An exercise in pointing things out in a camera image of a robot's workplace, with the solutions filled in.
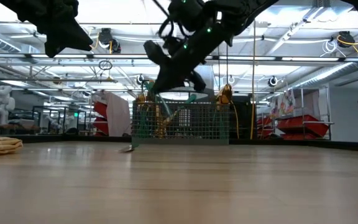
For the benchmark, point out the black table frame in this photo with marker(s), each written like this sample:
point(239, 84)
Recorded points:
point(322, 144)

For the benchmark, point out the white robot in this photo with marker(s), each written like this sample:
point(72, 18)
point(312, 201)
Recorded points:
point(2, 102)

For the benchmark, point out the grey mesh cutlery basket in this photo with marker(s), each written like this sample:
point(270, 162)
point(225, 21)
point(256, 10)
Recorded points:
point(197, 124)

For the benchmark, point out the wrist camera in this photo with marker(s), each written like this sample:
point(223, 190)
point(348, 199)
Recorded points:
point(51, 49)
point(155, 53)

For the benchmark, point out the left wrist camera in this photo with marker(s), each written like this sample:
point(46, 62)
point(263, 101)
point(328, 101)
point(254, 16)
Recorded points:
point(51, 49)

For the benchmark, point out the metal shelving rack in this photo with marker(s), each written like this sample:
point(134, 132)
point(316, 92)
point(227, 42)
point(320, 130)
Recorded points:
point(328, 102)

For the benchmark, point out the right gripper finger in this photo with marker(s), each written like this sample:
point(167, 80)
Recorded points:
point(197, 82)
point(165, 82)

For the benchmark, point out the red storage bins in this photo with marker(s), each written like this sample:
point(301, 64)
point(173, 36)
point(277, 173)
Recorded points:
point(300, 124)
point(99, 112)

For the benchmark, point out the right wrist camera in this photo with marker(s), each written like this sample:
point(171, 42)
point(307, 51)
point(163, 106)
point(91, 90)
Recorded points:
point(155, 53)

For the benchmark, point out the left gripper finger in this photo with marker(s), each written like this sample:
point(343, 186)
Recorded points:
point(67, 40)
point(75, 31)

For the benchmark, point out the colourful hanging bags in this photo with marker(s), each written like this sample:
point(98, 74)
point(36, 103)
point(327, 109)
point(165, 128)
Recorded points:
point(286, 102)

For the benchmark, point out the pale pink hanging sheet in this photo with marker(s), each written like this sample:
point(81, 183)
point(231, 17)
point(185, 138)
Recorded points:
point(118, 115)

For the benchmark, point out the green exit sign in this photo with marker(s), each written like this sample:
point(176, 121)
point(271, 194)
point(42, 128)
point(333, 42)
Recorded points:
point(76, 114)

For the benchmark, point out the black cabinet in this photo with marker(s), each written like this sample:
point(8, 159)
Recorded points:
point(242, 118)

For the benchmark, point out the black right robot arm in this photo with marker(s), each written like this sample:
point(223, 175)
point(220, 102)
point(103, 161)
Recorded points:
point(253, 9)

